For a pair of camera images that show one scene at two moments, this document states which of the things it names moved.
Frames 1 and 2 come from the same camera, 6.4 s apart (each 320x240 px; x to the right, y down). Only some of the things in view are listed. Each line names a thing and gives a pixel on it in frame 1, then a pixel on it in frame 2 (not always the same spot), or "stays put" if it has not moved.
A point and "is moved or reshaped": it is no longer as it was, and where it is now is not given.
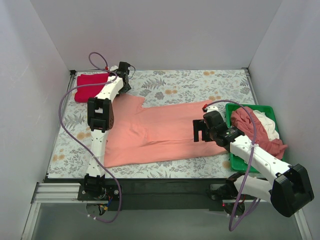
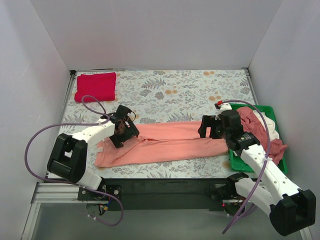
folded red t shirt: [82, 94] stays put
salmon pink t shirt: [140, 135] is moved or reshaped
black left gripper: [125, 87] -> [127, 127]
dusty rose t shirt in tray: [242, 118] stays put
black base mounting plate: [156, 194] stays put
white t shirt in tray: [269, 125] stays put
